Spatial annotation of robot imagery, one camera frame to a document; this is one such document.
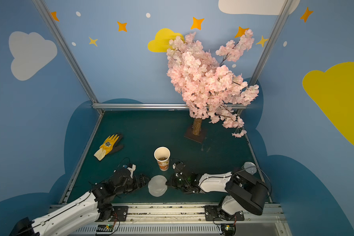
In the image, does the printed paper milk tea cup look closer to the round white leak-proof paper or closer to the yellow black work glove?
the round white leak-proof paper

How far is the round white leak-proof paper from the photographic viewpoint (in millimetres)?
821

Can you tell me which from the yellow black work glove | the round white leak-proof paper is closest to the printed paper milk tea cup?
the round white leak-proof paper

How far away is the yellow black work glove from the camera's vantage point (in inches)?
37.6

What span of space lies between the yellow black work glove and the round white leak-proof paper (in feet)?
1.10

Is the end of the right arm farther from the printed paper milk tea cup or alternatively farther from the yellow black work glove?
the yellow black work glove
